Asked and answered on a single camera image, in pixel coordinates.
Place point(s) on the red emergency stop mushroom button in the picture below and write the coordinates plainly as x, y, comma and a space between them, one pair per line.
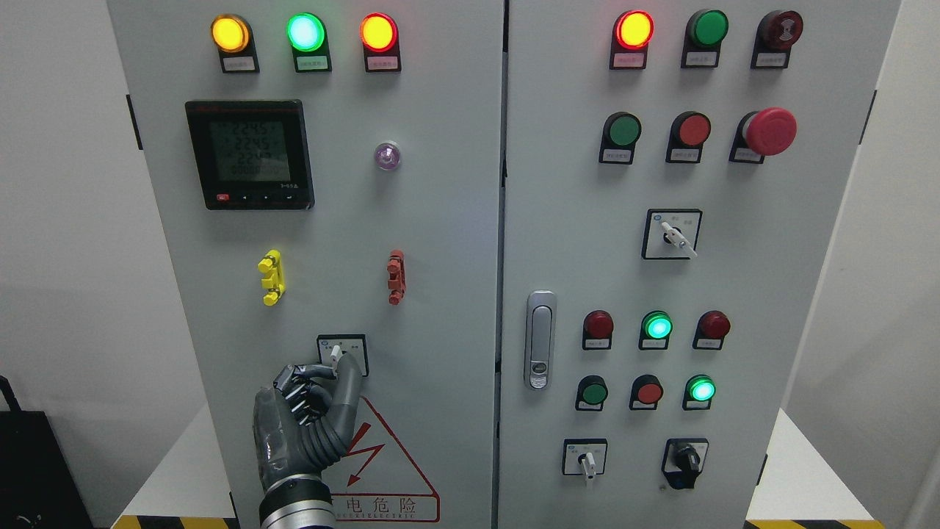
761, 134

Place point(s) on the green lit indicator light lower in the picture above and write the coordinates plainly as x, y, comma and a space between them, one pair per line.
699, 391

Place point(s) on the green lit indicator light middle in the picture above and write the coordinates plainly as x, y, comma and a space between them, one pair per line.
655, 330

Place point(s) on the yellow plastic clip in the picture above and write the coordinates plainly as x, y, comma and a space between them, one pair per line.
272, 277

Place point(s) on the black digital power meter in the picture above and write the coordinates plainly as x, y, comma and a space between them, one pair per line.
251, 154

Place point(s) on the green push button top right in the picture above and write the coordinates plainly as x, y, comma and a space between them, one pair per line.
704, 33

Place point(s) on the black bag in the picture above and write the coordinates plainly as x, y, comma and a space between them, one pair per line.
37, 488

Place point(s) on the green push button second row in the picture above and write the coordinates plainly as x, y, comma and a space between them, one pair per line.
619, 137

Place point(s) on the yellow indicator light top left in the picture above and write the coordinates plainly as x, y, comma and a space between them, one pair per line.
234, 40

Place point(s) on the red lit indicator light right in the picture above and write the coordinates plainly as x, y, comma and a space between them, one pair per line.
629, 42

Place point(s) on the silver black robot forearm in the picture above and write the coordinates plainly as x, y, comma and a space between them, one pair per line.
301, 501

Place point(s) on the red push button second row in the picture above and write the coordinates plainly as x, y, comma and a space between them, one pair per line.
687, 135

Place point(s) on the dark red indicator light right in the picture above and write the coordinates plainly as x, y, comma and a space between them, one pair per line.
711, 330

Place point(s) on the black rotary knob switch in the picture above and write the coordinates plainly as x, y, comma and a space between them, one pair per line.
683, 461

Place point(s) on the grey cabinet right door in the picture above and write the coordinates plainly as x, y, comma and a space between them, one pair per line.
575, 227

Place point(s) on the grey cabinet door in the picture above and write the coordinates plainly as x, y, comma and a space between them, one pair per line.
575, 227
431, 357

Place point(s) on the dark red buzzer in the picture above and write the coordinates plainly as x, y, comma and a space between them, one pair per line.
775, 36

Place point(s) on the green lit indicator light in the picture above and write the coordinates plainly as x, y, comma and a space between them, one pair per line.
309, 41
655, 330
699, 391

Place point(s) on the grey cabinet left door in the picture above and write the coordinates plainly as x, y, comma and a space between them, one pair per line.
431, 357

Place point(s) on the dark red indicator light left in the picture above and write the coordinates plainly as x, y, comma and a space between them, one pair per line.
598, 328

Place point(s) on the small purple clear indicator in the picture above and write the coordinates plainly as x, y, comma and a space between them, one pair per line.
388, 156

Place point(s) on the red-rimmed yellow indicator light left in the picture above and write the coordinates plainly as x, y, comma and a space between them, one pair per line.
380, 40

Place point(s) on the red push button lower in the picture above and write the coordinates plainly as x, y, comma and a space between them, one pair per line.
645, 394

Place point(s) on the dark red indicator light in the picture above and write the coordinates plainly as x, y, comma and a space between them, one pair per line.
598, 328
711, 330

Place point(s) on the silver cabinet door handle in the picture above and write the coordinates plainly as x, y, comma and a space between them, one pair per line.
540, 325

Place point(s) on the red electrical hazard warning sticker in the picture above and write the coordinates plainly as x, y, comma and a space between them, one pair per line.
378, 480

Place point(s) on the green push button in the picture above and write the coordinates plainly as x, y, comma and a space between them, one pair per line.
704, 33
591, 393

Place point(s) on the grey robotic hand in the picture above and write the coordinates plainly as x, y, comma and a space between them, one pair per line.
284, 446

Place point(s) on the green lit indicator light top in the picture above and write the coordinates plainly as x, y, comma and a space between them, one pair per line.
309, 41

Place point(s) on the white rotary selector switch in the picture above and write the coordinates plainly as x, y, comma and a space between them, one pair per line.
584, 457
349, 344
671, 234

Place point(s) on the red-brown plastic clip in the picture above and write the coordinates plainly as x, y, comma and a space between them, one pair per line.
396, 281

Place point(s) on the green push button lower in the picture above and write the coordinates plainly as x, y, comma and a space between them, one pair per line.
591, 393

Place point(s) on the white platform base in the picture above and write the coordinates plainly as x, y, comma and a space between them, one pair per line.
188, 489

